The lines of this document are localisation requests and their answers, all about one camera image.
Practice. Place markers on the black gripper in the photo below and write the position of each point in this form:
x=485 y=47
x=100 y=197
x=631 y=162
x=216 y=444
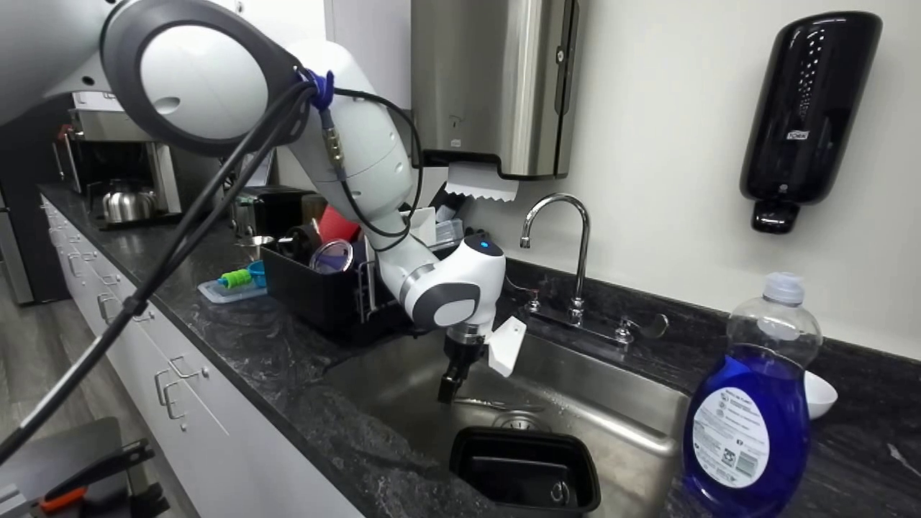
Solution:
x=462 y=348

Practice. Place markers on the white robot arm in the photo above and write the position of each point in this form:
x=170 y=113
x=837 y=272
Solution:
x=210 y=80

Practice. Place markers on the stainless steel sink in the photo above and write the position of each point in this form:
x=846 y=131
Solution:
x=629 y=421

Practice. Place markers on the black dish rack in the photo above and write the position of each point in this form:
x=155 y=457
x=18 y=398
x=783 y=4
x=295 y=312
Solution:
x=331 y=289

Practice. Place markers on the black plastic tray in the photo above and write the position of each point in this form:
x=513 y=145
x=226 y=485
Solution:
x=531 y=470

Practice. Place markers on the red plastic cup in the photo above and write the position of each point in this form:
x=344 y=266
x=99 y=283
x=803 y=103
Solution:
x=335 y=226

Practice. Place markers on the blue dish soap bottle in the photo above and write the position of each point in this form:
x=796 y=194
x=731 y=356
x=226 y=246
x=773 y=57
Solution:
x=745 y=433

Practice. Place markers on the steel paper towel dispenser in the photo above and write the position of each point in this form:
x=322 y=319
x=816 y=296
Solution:
x=492 y=84

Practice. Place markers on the orange black clamp left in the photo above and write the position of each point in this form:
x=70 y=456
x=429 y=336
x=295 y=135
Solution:
x=72 y=489

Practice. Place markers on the coffee maker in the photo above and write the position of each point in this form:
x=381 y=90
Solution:
x=103 y=149

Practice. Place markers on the white cabinet handle pair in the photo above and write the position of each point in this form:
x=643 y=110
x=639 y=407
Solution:
x=174 y=387

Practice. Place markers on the black wall soap dispenser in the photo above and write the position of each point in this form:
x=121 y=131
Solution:
x=803 y=116

